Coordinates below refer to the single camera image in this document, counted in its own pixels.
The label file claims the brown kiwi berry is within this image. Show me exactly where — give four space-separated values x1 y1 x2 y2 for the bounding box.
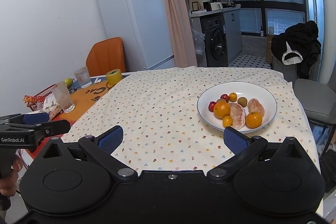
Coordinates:
237 97 248 107

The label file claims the red small fruit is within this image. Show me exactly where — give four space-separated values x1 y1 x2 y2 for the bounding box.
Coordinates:
208 101 217 112
220 94 230 102

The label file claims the black jacket on chair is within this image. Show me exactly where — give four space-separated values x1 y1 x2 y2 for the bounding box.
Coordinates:
271 20 321 80

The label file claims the orange chair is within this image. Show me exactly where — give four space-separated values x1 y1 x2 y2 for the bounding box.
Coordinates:
86 38 126 77

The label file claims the washing machine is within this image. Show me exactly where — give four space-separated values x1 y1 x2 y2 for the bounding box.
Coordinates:
200 13 228 67

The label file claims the yellow tape roll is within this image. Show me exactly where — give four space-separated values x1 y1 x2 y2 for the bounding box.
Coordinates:
105 69 123 86

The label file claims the large orange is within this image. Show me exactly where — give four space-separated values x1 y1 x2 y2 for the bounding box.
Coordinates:
213 101 231 119

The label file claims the green apple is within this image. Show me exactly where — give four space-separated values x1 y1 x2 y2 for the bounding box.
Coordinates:
64 78 74 88

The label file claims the small kumquat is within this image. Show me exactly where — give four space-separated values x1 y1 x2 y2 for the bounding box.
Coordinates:
229 92 238 102
222 115 233 128

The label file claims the grey chair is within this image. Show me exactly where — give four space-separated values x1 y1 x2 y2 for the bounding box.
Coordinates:
294 76 335 156

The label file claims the floral white tablecloth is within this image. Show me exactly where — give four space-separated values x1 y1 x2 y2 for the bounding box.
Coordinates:
63 67 318 171

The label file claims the kitchen counter cabinet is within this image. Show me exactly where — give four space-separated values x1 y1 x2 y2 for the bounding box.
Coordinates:
190 6 242 67

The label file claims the clear drinking glass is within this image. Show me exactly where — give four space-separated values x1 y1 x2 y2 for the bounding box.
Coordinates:
74 67 92 88

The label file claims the person's left hand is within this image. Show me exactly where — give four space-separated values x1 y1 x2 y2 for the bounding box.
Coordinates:
0 155 23 197

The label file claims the peeled pomelo segment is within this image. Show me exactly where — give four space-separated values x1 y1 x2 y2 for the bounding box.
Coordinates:
229 102 246 130
247 98 265 117

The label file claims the tissue pack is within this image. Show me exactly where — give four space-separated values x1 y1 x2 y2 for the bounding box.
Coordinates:
41 93 63 120

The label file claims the white refrigerator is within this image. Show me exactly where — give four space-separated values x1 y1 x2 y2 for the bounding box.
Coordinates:
97 0 175 72

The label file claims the white blue-rimmed plate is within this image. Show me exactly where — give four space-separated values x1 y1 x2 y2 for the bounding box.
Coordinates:
197 82 277 134

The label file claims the cardboard box on floor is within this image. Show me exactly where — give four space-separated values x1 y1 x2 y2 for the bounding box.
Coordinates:
266 34 274 64

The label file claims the pink curtain left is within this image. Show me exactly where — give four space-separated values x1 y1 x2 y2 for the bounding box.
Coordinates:
165 0 197 68

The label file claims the red basket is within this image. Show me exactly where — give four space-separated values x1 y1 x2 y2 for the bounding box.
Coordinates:
23 85 53 111

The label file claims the orange cat placemat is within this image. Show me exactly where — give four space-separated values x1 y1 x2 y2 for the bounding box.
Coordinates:
26 73 131 160

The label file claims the frosted tall glass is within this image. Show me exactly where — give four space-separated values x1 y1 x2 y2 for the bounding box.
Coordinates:
51 81 75 113

